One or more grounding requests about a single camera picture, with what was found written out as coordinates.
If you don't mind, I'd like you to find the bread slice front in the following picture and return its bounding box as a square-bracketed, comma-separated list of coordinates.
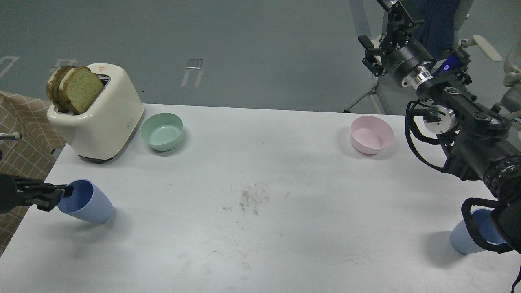
[58, 66, 104, 115]

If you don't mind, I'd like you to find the cream toaster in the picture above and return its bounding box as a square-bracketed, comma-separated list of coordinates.
[47, 63, 144, 162]

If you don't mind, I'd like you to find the blue cup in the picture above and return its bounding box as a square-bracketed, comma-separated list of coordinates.
[449, 208, 506, 254]
[57, 179, 115, 224]

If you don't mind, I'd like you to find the bread slice back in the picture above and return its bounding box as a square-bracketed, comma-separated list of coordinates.
[46, 65, 76, 113]

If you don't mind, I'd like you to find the blue denim jacket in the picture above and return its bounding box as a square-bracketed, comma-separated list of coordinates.
[413, 0, 461, 61]

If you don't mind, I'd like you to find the brown checkered cloth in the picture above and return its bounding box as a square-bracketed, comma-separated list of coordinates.
[0, 92, 66, 257]

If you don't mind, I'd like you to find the pink bowl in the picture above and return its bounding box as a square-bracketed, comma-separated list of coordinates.
[350, 116, 394, 155]

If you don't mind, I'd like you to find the bread slice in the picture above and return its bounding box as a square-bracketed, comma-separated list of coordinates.
[46, 65, 76, 113]
[58, 66, 104, 115]

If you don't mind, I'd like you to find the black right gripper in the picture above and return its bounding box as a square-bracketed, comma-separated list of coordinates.
[358, 0, 435, 87]

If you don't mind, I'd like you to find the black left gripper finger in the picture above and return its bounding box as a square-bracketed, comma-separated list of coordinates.
[36, 184, 74, 212]

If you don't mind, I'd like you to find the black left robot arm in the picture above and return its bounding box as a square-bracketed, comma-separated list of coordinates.
[0, 174, 74, 214]

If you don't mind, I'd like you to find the green bowl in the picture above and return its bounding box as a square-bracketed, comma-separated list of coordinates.
[140, 112, 184, 151]

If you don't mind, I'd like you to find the grey office chair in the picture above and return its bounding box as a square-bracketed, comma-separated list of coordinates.
[344, 0, 476, 115]

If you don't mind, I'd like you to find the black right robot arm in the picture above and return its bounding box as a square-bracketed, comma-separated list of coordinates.
[358, 0, 520, 254]

